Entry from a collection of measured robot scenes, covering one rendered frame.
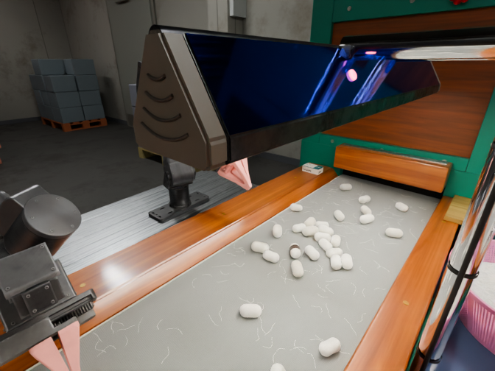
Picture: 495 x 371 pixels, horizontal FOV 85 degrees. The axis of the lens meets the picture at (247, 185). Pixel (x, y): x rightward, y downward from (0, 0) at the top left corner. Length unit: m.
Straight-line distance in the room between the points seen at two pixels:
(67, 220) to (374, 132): 0.82
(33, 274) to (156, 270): 0.24
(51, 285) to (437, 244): 0.64
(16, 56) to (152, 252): 7.05
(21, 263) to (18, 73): 7.17
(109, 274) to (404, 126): 0.82
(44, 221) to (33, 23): 7.32
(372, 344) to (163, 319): 0.30
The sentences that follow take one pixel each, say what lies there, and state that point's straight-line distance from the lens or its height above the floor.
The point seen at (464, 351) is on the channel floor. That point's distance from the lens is 0.62.
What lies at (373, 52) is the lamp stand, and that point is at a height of 1.10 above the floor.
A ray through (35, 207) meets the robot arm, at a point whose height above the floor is 0.95.
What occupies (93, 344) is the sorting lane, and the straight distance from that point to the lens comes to 0.48.
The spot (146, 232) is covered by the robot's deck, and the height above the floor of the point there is 0.67.
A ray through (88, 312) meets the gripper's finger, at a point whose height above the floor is 0.79.
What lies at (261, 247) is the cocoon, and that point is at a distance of 0.56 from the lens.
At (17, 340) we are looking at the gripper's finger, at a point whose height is 0.83.
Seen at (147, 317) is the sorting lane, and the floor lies 0.74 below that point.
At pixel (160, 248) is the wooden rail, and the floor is 0.76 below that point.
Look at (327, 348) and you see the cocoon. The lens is 0.43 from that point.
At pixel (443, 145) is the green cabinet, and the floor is 0.90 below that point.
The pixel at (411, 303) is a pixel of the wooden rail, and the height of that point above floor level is 0.77.
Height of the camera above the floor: 1.09
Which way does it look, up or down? 24 degrees down
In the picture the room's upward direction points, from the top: straight up
